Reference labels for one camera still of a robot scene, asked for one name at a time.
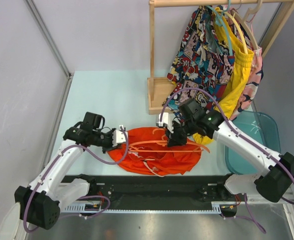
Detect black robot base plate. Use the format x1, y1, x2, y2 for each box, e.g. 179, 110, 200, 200
59, 175, 248, 217

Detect purple cable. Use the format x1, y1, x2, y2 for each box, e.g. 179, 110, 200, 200
160, 87, 294, 234
22, 126, 130, 233

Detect aluminium frame rail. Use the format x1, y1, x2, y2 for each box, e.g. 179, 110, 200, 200
247, 184, 294, 204

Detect wooden clothes rack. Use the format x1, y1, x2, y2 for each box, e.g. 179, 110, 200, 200
147, 0, 294, 115

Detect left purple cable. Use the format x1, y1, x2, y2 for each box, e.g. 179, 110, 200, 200
22, 126, 130, 233

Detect yellow plastic hanger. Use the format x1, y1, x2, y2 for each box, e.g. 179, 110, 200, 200
221, 11, 248, 54

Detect orange plastic hanger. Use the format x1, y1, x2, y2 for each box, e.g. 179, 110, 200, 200
127, 127, 211, 153

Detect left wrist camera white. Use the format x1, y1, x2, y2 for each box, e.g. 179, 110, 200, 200
112, 125, 128, 147

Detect teal plastic hanger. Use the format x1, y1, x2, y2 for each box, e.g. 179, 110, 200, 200
206, 0, 233, 56

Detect pink patterned shorts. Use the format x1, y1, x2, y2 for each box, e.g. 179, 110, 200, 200
228, 8, 264, 120

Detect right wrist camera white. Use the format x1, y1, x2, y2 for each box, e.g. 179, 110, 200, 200
156, 112, 174, 134

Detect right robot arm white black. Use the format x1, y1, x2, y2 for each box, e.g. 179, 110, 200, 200
157, 98, 294, 203

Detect aluminium corner post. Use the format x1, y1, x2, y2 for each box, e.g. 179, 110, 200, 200
23, 0, 74, 101

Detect beige plastic hanger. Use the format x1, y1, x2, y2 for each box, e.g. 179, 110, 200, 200
230, 0, 263, 50

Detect comic print shorts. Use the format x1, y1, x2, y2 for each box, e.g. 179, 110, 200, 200
167, 6, 235, 119

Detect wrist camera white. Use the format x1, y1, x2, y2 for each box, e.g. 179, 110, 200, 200
112, 125, 128, 147
156, 112, 174, 134

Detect yellow shorts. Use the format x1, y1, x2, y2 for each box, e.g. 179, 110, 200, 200
191, 6, 256, 146

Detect orange shorts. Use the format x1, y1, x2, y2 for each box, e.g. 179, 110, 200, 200
107, 126, 203, 177

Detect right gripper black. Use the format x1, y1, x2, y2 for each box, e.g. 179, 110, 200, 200
164, 118, 196, 147

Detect white cable duct strip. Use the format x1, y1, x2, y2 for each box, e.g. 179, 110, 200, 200
61, 202, 222, 215

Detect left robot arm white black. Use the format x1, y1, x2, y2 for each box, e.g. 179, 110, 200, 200
14, 112, 129, 233

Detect teal plastic basket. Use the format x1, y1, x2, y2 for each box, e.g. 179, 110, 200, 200
225, 110, 282, 175

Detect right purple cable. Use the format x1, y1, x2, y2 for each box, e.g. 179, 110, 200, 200
160, 87, 294, 234

